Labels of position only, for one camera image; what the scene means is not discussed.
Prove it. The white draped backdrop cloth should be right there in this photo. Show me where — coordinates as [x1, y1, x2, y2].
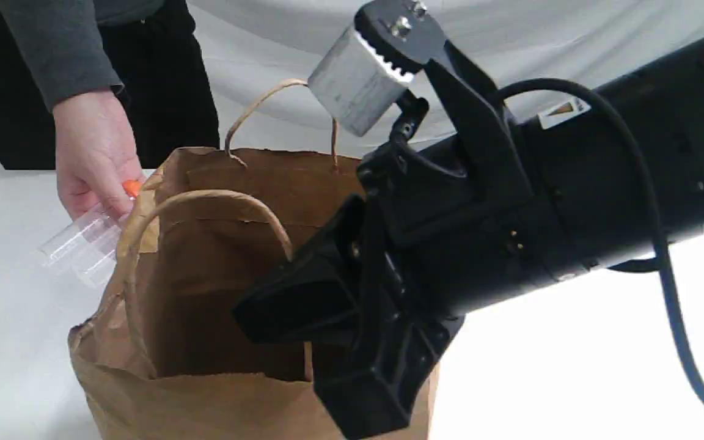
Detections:
[0, 0, 704, 171]

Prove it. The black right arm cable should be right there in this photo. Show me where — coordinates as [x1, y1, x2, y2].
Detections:
[493, 78, 704, 437]

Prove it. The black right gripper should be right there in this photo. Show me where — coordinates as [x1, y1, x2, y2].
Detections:
[232, 43, 573, 439]

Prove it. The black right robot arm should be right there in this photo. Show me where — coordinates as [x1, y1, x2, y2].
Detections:
[232, 31, 704, 439]

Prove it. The person's right hand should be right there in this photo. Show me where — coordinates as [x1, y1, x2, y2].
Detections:
[51, 89, 142, 220]

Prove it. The grey sleeved forearm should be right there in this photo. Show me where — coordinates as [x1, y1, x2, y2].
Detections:
[0, 1, 123, 111]

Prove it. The brown paper bag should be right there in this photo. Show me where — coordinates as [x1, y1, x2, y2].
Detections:
[68, 79, 438, 439]

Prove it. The clear plastic container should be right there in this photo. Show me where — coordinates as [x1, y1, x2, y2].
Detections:
[37, 203, 125, 288]

